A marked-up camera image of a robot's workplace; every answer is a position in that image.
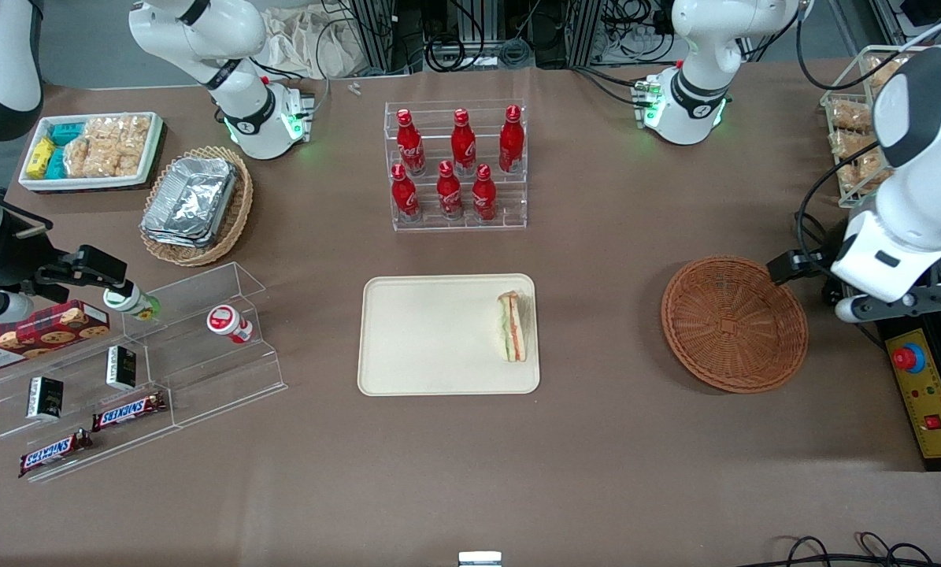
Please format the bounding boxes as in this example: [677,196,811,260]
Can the brown round wicker basket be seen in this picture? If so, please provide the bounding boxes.
[661,256,809,395]

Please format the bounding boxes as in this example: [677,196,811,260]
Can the clear bag of rice crackers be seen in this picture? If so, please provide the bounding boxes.
[65,134,113,179]
[84,116,153,177]

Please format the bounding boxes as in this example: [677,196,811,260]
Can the triangle sandwich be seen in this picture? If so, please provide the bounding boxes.
[495,291,535,363]

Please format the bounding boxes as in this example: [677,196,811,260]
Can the stack of foil trays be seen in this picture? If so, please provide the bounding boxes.
[143,156,239,249]

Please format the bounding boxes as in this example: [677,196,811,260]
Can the white cloth bag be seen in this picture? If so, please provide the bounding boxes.
[261,6,361,80]

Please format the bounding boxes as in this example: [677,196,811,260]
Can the black cable bundle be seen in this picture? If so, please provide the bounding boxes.
[423,28,535,73]

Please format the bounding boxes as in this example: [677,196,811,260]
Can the clear acrylic bottle rack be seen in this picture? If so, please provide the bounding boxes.
[383,98,528,233]

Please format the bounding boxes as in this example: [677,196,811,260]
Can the Snickers chocolate bar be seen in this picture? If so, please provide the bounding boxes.
[92,391,169,432]
[19,429,93,479]

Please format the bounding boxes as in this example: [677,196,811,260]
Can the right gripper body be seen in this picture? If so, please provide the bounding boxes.
[0,228,54,325]

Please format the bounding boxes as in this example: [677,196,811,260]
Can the small black carton box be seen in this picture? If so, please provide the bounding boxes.
[27,376,65,421]
[106,345,138,391]

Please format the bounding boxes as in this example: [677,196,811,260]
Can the light wicker basket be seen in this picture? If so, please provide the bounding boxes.
[139,146,254,267]

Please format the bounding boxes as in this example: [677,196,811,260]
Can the wrapped bread roll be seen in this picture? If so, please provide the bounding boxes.
[832,130,884,160]
[832,102,874,132]
[866,54,912,89]
[840,154,890,195]

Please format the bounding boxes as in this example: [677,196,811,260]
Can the yellow control panel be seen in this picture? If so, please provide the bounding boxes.
[885,327,941,460]

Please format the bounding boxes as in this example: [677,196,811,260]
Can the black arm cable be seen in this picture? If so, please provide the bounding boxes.
[795,138,884,272]

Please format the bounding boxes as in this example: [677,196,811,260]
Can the clear acrylic stepped display stand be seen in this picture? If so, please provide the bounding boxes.
[0,262,288,483]

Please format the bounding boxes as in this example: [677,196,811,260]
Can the cream rectangular serving tray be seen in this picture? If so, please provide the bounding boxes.
[358,273,540,396]

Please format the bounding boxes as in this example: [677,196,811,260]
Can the yellow snack pack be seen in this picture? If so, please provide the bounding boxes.
[28,138,56,179]

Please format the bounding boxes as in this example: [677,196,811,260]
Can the green sunflower yogurt cup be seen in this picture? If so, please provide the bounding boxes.
[104,283,160,321]

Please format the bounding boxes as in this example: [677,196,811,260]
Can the wire bread rack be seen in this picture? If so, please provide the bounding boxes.
[821,46,924,209]

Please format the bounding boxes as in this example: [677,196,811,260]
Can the red tartan cookie box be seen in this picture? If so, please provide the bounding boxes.
[0,300,111,375]

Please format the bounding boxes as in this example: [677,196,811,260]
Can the black floor cables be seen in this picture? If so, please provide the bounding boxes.
[754,532,941,567]

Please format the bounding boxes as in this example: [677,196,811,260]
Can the red cola bottle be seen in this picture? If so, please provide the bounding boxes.
[395,109,426,176]
[499,105,526,174]
[472,164,498,221]
[391,164,421,221]
[450,109,477,176]
[437,161,465,220]

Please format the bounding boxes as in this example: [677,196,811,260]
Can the white plastic snack bin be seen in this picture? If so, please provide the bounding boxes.
[20,112,164,194]

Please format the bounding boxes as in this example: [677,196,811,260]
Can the red lid yogurt cup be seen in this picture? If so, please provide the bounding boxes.
[206,305,254,345]

